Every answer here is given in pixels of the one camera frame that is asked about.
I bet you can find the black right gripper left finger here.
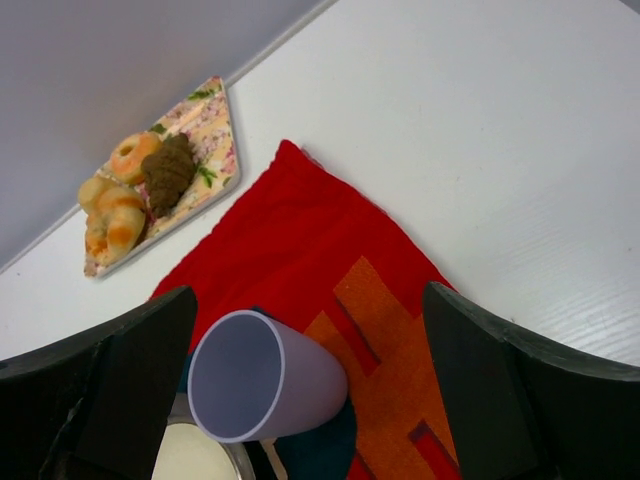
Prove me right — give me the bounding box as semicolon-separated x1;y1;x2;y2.
1;287;197;479

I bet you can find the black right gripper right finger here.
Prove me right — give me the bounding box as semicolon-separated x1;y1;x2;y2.
423;282;639;479

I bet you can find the silver metal plate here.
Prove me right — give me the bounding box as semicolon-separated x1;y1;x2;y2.
151;393;256;480

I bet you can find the lavender plastic cup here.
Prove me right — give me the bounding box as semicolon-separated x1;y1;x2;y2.
187;310;348;444

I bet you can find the sugared round bun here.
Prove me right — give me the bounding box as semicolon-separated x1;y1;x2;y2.
85;187;146;266

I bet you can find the small round pale bun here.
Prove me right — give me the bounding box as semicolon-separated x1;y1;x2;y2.
77;176;117;214

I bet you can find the brown chocolate croissant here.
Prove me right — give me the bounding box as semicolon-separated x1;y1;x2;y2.
142;133;196;218

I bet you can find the red patterned cloth mat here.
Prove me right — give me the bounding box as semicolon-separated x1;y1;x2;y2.
156;141;461;479

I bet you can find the floral rectangular tray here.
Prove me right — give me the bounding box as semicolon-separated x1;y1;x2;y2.
84;77;240;278

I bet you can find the glazed ring donut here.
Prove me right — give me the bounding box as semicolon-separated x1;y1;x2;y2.
108;131;162;185

